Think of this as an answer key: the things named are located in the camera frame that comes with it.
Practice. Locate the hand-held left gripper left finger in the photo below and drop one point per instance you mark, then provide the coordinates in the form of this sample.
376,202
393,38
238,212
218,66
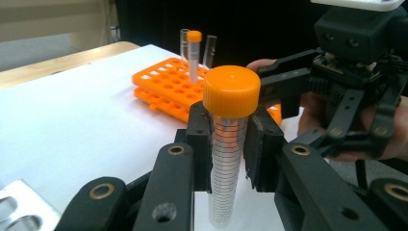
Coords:
198,144

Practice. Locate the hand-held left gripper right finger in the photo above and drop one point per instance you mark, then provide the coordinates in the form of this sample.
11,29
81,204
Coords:
263,150

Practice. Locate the orange cap clear tube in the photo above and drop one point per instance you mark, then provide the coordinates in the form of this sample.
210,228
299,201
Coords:
194,36
231,89

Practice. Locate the orange plastic tube rack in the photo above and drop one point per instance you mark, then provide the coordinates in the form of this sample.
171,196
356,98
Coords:
166,83

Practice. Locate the silver metal tube rack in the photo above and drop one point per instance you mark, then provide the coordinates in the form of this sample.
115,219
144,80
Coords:
19,195

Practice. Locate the dark curtain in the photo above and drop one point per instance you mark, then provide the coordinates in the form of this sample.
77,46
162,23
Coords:
240,25

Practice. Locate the white table board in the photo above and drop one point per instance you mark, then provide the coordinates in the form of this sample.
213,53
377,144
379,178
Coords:
80,112

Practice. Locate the wooden table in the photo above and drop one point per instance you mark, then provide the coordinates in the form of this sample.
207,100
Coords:
48,67

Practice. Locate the light wooden cabinet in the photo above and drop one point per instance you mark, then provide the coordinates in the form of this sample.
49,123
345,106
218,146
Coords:
48,19

